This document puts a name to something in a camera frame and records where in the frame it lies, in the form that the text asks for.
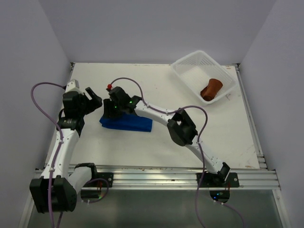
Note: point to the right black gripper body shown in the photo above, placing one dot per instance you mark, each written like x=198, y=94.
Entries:
x=119, y=106

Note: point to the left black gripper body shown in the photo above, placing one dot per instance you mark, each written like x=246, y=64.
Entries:
x=86, y=106

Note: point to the blue towel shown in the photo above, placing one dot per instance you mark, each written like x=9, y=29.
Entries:
x=128, y=122

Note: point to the brown orange towel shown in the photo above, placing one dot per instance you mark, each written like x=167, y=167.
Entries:
x=211, y=90

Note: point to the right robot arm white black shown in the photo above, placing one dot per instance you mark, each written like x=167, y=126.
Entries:
x=182, y=129

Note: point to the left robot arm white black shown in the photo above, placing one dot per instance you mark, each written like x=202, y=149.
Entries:
x=56, y=190

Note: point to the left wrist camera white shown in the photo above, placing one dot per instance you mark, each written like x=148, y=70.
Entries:
x=72, y=86

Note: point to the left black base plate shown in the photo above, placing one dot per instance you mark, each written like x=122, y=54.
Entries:
x=102, y=179

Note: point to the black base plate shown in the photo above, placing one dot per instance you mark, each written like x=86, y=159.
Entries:
x=102, y=179
x=212, y=181

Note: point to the aluminium front rail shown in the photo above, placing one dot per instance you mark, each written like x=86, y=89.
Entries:
x=168, y=178

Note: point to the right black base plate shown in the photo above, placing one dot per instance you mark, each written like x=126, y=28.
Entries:
x=212, y=181

